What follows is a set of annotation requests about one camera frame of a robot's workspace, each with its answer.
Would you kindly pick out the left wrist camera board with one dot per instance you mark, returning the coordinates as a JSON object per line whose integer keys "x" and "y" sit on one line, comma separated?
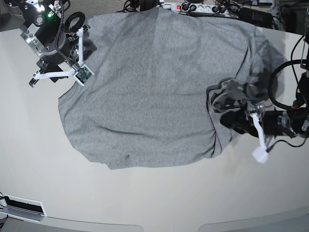
{"x": 260, "y": 154}

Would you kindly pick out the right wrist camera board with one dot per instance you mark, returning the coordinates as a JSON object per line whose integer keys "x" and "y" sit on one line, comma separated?
{"x": 83, "y": 75}

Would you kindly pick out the table cable grommet slot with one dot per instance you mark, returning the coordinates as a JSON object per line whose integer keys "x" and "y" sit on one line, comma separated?
{"x": 22, "y": 208}

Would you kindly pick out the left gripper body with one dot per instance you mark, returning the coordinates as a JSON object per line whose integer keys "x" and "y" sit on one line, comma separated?
{"x": 273, "y": 123}

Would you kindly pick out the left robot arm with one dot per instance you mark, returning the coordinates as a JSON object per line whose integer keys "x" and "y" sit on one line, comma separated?
{"x": 291, "y": 120}

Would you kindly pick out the grey t-shirt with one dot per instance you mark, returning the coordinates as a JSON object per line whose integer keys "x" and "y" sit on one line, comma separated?
{"x": 160, "y": 86}

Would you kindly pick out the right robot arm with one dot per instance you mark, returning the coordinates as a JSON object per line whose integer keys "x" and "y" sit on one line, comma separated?
{"x": 45, "y": 29}

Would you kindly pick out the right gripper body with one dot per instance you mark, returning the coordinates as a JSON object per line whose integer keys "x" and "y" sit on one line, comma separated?
{"x": 49, "y": 57}

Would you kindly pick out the black power adapter brick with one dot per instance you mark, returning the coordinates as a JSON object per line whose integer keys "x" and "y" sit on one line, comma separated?
{"x": 256, "y": 17}

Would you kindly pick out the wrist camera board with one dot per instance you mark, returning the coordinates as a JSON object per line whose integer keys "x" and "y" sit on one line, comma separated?
{"x": 260, "y": 154}
{"x": 83, "y": 75}

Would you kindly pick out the white power strip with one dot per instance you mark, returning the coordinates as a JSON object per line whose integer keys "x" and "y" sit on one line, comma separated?
{"x": 201, "y": 9}

